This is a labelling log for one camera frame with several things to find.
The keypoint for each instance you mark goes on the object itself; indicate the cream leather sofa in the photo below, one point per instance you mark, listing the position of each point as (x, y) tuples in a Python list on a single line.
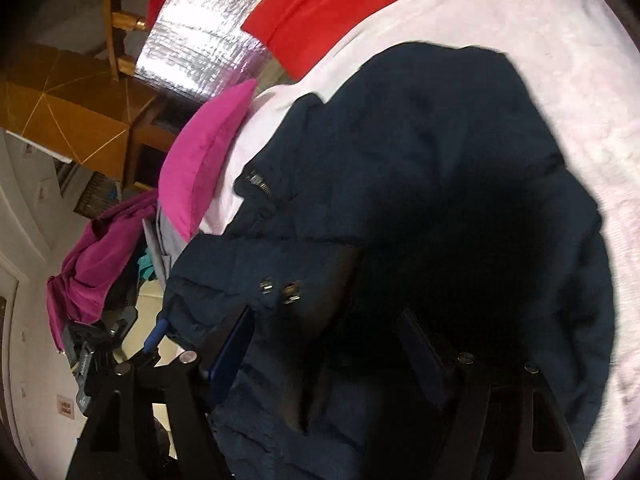
[(147, 302)]

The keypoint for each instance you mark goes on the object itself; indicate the magenta garment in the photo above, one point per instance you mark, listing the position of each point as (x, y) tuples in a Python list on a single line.
[(95, 265)]

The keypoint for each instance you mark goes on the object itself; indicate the grey garment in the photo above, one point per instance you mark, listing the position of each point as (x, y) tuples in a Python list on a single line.
[(167, 247)]

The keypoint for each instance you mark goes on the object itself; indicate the teal garment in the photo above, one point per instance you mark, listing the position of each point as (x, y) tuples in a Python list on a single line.
[(146, 267)]

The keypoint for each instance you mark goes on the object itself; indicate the wooden cabinet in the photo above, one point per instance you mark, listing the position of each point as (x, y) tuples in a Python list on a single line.
[(75, 105)]

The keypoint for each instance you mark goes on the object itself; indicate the brown woven panel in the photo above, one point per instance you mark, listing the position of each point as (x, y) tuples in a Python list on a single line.
[(95, 194)]

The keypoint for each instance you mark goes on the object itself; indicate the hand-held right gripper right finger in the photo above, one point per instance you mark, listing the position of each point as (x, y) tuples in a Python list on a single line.
[(425, 352)]

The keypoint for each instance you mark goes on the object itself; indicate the silver foil insulation sheet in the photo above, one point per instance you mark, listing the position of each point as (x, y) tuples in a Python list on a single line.
[(210, 30)]

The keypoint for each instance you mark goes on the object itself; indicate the white quilted bedspread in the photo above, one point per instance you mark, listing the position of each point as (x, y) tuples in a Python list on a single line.
[(565, 85)]

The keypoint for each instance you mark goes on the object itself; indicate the black garment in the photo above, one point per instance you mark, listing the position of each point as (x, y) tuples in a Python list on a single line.
[(122, 292)]

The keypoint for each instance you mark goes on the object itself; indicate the pink pillow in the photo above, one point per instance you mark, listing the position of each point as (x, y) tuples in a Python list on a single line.
[(205, 160)]

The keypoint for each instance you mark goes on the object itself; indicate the wall socket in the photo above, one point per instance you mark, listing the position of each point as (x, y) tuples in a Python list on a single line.
[(65, 406)]

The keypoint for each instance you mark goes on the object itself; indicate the red pillow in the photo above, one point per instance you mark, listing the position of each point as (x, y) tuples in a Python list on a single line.
[(320, 10)]

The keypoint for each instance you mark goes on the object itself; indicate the wooden chair frame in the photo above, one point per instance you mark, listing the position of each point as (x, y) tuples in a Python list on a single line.
[(112, 20)]

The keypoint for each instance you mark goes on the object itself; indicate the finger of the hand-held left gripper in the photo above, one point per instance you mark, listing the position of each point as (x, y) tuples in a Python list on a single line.
[(156, 332)]

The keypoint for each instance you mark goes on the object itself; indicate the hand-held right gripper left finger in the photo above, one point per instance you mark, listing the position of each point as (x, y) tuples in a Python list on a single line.
[(231, 355)]

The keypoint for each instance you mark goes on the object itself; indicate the navy padded jacket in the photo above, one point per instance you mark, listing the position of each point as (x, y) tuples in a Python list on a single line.
[(410, 185)]

